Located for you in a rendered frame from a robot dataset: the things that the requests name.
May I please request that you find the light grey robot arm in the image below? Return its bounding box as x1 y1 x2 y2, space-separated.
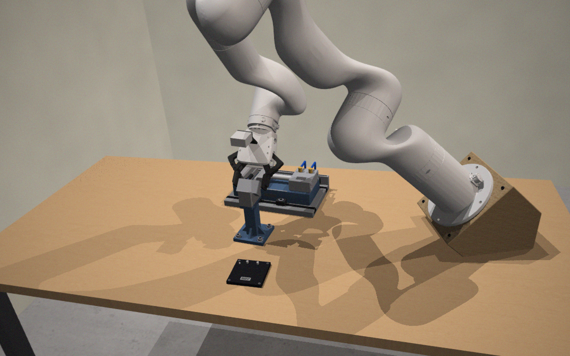
186 0 493 226

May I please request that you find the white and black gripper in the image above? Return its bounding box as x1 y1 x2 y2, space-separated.
228 126 284 191

